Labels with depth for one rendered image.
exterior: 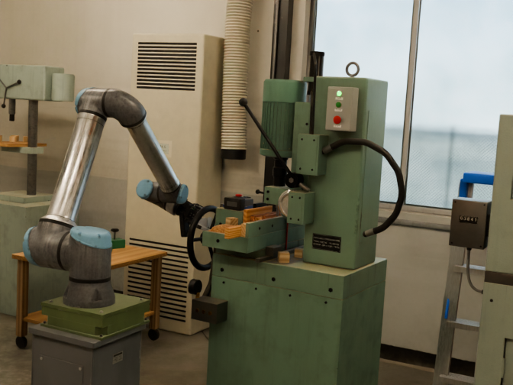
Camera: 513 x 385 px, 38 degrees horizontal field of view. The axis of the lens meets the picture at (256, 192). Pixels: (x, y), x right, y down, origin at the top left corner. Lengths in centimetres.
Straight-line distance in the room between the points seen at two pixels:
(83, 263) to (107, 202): 246
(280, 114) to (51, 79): 226
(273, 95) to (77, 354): 123
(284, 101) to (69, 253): 101
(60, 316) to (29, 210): 208
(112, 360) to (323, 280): 82
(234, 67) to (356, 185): 180
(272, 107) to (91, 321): 107
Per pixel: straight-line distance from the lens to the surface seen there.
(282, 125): 297
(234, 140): 441
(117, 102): 297
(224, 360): 307
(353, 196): 280
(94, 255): 274
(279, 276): 286
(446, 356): 347
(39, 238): 287
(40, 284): 499
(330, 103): 277
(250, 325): 296
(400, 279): 427
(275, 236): 299
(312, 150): 277
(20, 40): 573
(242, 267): 293
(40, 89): 490
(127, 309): 279
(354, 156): 279
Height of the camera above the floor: 138
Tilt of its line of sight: 6 degrees down
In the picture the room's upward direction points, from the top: 3 degrees clockwise
